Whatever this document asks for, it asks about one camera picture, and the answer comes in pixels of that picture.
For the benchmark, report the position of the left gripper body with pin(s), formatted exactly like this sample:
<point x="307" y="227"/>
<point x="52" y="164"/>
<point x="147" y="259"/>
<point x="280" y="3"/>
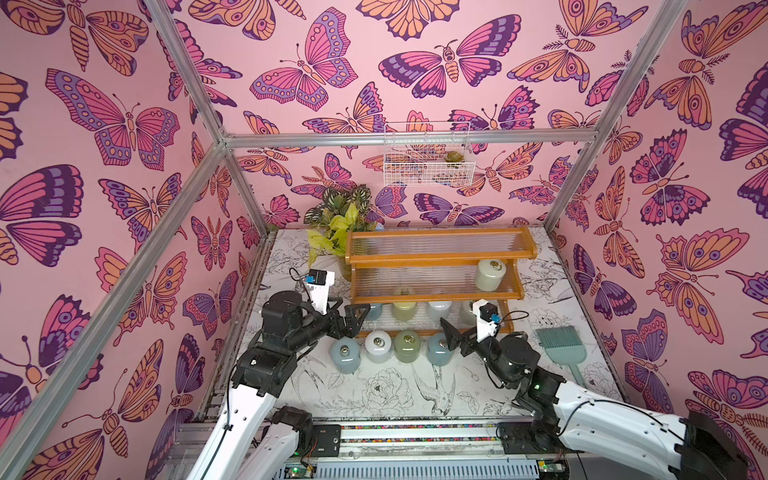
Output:
<point x="334" y="330"/>

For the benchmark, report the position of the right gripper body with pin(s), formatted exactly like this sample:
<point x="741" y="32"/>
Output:
<point x="470" y="342"/>

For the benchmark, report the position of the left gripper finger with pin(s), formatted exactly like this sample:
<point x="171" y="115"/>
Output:
<point x="355" y="315"/>
<point x="333" y="305"/>

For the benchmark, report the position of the blue tea canister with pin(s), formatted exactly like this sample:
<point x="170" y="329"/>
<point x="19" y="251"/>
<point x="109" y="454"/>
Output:
<point x="438" y="352"/>

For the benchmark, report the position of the light blue tall canister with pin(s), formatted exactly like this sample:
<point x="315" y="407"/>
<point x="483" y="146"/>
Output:
<point x="345" y="354"/>

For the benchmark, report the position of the white tea canister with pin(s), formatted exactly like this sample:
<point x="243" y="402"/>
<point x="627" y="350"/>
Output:
<point x="378" y="346"/>

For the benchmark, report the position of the green tea canister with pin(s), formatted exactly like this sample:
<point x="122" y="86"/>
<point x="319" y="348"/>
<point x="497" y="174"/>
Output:
<point x="407" y="346"/>

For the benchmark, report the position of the cream tea canister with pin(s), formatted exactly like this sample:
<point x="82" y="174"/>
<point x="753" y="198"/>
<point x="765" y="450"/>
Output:
<point x="489" y="274"/>

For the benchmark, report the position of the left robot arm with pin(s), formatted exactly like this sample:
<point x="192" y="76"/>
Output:
<point x="289" y="325"/>

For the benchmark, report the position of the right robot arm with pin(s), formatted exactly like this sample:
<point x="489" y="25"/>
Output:
<point x="570" y="417"/>

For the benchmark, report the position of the pale green canister bottom shelf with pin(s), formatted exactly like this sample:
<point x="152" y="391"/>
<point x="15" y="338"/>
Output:
<point x="467" y="315"/>

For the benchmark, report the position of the blue canister bottom shelf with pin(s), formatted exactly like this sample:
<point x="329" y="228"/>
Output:
<point x="375" y="312"/>

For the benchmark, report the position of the white canister bottom shelf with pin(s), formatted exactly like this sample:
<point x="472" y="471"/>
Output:
<point x="438" y="309"/>

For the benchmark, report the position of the yellow-green canister bottom shelf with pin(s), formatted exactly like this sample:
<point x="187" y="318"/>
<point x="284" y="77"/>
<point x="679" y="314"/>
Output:
<point x="404" y="311"/>

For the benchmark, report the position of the wooden three-tier shelf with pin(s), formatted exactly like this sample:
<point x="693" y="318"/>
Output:
<point x="433" y="265"/>

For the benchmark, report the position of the green dustpan brush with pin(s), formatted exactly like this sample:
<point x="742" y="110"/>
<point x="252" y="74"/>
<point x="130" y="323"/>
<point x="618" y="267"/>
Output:
<point x="564" y="347"/>

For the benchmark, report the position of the potted green leafy plant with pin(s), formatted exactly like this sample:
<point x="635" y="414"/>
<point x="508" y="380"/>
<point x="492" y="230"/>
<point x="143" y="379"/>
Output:
<point x="340" y="213"/>

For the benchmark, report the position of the small succulent in basket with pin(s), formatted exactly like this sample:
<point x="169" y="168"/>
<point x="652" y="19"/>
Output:
<point x="453" y="157"/>

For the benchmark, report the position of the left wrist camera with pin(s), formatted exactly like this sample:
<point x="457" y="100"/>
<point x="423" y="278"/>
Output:
<point x="318" y="284"/>

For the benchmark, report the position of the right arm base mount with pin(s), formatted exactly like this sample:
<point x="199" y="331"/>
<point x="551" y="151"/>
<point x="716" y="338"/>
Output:
<point x="522" y="437"/>

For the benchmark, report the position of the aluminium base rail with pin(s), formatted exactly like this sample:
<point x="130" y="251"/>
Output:
<point x="453" y="449"/>

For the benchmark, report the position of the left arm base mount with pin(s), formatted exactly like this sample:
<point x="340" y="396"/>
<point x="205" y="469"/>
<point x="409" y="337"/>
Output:
<point x="312" y="441"/>

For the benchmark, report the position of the white wire basket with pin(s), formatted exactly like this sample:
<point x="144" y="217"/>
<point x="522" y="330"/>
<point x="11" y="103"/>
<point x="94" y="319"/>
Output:
<point x="415" y="156"/>

